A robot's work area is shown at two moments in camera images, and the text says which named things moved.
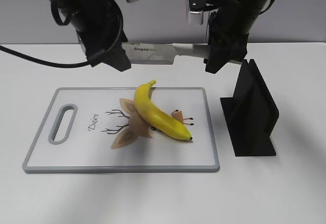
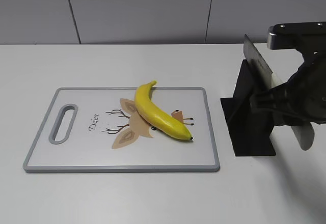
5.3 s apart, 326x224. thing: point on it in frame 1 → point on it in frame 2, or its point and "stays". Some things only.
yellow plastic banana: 155,117 stays
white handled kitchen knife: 153,53 → 304,134
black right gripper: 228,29 → 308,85
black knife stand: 251,113 stays
